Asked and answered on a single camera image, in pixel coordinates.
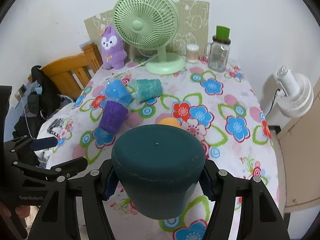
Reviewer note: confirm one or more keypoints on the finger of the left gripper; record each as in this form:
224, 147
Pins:
26, 144
68, 169

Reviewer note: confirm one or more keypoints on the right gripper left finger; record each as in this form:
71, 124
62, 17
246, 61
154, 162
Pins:
69, 199

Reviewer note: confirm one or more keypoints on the dark teal cup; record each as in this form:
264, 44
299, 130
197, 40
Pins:
159, 167

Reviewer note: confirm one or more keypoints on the purple plastic cup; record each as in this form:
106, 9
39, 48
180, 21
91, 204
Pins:
114, 115

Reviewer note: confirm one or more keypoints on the blue plastic cup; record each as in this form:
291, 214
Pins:
116, 90

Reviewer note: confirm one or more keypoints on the turquoise plastic cup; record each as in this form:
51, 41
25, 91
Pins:
146, 89

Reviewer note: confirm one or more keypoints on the orange plastic cup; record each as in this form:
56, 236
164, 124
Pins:
170, 122

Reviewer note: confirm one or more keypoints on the left hand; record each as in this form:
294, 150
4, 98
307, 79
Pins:
21, 211

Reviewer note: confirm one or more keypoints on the black clothes pile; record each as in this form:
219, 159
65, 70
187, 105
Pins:
42, 103

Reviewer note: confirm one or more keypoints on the white printed t-shirt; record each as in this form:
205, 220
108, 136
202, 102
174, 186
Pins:
61, 128

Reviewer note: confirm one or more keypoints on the wooden chair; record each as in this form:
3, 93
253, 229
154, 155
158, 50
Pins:
68, 75

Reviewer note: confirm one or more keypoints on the floral tablecloth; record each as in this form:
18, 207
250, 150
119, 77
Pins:
219, 109

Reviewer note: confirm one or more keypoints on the purple plush toy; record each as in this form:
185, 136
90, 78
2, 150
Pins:
112, 49

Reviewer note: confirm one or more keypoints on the white floor fan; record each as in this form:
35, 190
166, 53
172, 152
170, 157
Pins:
295, 97

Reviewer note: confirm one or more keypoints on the glass mason jar mug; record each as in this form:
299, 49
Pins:
217, 52

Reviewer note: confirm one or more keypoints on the green desk fan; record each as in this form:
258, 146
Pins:
150, 25

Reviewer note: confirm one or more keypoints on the cotton swab container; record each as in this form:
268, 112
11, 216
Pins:
192, 53

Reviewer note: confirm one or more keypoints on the beige patterned cardboard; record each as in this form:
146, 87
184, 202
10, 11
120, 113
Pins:
192, 29

